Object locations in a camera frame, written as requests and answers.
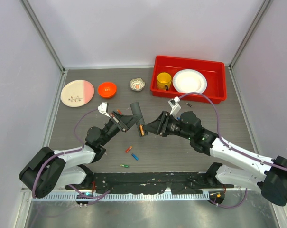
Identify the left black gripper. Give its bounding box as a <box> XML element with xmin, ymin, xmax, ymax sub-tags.
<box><xmin>100</xmin><ymin>111</ymin><xmax>141</xmax><ymax>146</ymax></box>

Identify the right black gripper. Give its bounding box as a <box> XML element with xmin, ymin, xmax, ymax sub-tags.
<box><xmin>143</xmin><ymin>111</ymin><xmax>193</xmax><ymax>140</ymax></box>

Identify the black remote control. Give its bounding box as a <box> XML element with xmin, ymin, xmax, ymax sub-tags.
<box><xmin>130</xmin><ymin>102</ymin><xmax>148</xmax><ymax>137</ymax></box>

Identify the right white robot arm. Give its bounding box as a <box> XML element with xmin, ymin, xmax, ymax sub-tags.
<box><xmin>144</xmin><ymin>111</ymin><xmax>287</xmax><ymax>206</ymax></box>

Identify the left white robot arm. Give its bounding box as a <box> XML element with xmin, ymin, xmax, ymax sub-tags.
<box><xmin>19</xmin><ymin>111</ymin><xmax>142</xmax><ymax>198</ymax></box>

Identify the orange bowl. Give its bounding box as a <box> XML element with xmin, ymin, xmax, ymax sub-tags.
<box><xmin>97</xmin><ymin>82</ymin><xmax>117</xmax><ymax>99</ymax></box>

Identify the small floral bowl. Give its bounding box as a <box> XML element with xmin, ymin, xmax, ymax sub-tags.
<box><xmin>130</xmin><ymin>77</ymin><xmax>146</xmax><ymax>92</ymax></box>

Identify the yellow mug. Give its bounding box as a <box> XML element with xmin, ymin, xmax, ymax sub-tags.
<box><xmin>157</xmin><ymin>72</ymin><xmax>172</xmax><ymax>91</ymax></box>

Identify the pink and cream plate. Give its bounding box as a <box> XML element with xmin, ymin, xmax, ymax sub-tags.
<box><xmin>60</xmin><ymin>80</ymin><xmax>94</xmax><ymax>107</ymax></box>

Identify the white paper plate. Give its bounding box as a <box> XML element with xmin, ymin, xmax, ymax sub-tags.
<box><xmin>172</xmin><ymin>69</ymin><xmax>207</xmax><ymax>93</ymax></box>

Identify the red plastic bin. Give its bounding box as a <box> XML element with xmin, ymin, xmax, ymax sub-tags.
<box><xmin>150</xmin><ymin>56</ymin><xmax>227</xmax><ymax>104</ymax></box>

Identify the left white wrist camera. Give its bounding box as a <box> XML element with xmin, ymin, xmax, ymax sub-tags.
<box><xmin>97</xmin><ymin>102</ymin><xmax>110</xmax><ymax>118</ymax></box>

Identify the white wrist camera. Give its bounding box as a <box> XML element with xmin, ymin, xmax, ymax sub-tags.
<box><xmin>168</xmin><ymin>96</ymin><xmax>181</xmax><ymax>117</ymax></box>
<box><xmin>97</xmin><ymin>102</ymin><xmax>110</xmax><ymax>118</ymax></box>

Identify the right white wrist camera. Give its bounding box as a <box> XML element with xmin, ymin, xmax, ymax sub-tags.
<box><xmin>168</xmin><ymin>96</ymin><xmax>181</xmax><ymax>117</ymax></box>

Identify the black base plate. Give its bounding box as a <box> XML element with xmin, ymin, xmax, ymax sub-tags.
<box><xmin>74</xmin><ymin>172</ymin><xmax>234</xmax><ymax>195</ymax></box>

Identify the white slotted cable duct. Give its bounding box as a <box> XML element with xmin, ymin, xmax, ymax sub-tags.
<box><xmin>35</xmin><ymin>191</ymin><xmax>210</xmax><ymax>201</ymax></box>

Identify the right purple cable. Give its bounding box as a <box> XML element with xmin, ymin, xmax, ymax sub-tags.
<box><xmin>178</xmin><ymin>92</ymin><xmax>287</xmax><ymax>209</ymax></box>

